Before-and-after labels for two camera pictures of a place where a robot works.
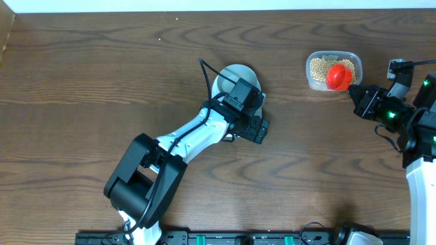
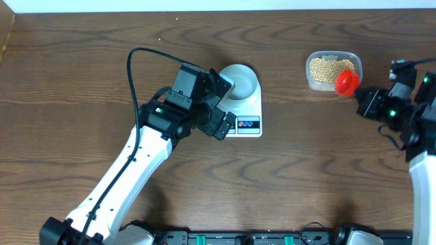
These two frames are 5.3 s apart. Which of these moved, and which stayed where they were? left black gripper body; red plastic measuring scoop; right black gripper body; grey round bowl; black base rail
Moved: left black gripper body; red plastic measuring scoop
Stayed: grey round bowl; black base rail; right black gripper body
